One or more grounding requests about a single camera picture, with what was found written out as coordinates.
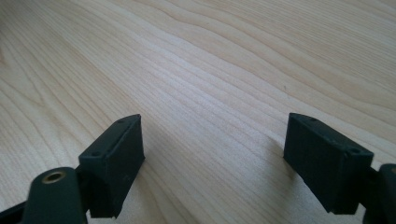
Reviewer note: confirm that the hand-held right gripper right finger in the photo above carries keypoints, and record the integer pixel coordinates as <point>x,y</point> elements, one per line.
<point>323,161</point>

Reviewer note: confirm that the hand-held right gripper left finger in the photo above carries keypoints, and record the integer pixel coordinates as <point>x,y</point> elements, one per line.
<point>113,165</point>

